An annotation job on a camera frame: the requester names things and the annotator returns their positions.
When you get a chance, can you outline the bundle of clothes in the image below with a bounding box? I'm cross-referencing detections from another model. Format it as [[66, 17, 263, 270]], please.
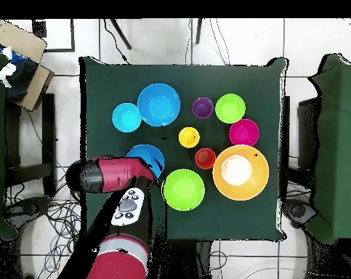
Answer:
[[0, 43, 39, 101]]

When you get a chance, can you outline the dark grey pedestal foot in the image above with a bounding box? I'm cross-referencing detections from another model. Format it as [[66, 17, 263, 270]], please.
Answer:
[[6, 195, 52, 219], [282, 198, 318, 229]]

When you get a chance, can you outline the small green bowl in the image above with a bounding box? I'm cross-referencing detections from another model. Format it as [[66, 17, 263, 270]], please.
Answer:
[[214, 93, 246, 125]]

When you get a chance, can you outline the black stool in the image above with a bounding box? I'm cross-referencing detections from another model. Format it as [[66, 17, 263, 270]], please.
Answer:
[[4, 92, 57, 198]]

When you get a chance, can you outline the dark green tablecloth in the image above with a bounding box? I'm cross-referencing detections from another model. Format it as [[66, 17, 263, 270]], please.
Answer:
[[78, 56, 289, 243]]

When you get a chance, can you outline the small pink bowl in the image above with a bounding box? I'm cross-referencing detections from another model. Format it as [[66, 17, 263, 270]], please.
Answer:
[[228, 118, 260, 147]]

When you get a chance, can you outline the red cup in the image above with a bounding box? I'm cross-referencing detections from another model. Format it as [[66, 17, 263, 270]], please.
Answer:
[[194, 147, 217, 170]]

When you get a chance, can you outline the large orange bowl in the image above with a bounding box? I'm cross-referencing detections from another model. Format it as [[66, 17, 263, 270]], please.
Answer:
[[212, 144, 270, 202]]

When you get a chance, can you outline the large green bowl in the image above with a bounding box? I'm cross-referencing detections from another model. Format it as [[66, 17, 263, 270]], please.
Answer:
[[161, 169, 206, 212]]

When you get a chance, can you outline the small light blue bowl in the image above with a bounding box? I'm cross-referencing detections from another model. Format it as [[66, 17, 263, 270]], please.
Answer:
[[111, 102, 143, 134]]

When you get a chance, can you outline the yellow cup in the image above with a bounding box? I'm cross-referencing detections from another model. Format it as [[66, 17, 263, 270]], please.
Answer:
[[178, 126, 201, 149]]

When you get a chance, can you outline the black tripod leg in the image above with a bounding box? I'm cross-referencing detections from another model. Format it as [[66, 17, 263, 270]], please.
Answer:
[[195, 18, 203, 45], [109, 18, 132, 51]]

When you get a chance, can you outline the purple cup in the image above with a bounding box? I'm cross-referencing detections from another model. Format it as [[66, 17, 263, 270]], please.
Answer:
[[192, 97, 214, 119]]

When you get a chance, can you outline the cardboard box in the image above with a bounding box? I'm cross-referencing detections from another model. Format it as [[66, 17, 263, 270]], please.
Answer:
[[0, 20, 55, 113]]

